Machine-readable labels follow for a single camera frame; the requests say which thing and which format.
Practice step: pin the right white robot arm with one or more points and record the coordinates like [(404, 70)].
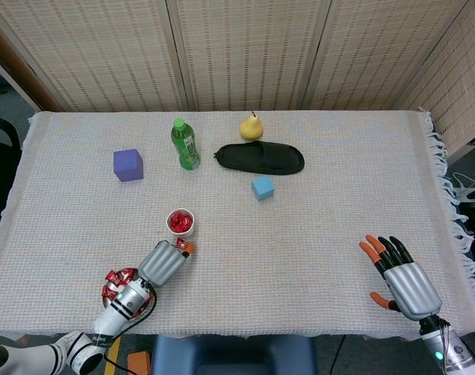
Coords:
[(446, 351)]

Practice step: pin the beige woven screen panel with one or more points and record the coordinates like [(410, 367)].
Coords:
[(464, 86), (253, 51), (104, 51), (378, 51)]

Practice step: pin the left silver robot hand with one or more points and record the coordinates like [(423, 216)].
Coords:
[(161, 265)]

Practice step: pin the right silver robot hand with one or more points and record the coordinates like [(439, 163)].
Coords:
[(413, 291)]

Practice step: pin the green plastic drink bottle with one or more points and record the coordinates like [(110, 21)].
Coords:
[(186, 150)]

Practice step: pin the white woven tablecloth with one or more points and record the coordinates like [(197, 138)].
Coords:
[(300, 254)]

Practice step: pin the light blue foam cube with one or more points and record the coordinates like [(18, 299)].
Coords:
[(263, 188)]

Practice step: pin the yellow pear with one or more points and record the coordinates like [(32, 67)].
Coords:
[(250, 129)]

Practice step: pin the black slipper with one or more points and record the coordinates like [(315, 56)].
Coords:
[(261, 158)]

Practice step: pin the orange block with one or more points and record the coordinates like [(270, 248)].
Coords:
[(140, 361)]

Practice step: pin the white paper cup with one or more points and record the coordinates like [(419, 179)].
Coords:
[(180, 234)]

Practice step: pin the purple foam cube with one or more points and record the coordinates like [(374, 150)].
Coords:
[(128, 166)]

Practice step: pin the red candy packets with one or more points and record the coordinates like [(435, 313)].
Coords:
[(116, 277)]

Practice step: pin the round silver metal plate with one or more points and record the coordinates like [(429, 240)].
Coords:
[(114, 287)]

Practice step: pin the red candy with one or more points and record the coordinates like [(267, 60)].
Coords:
[(184, 229), (188, 222), (176, 216), (183, 222), (175, 226), (181, 243)]

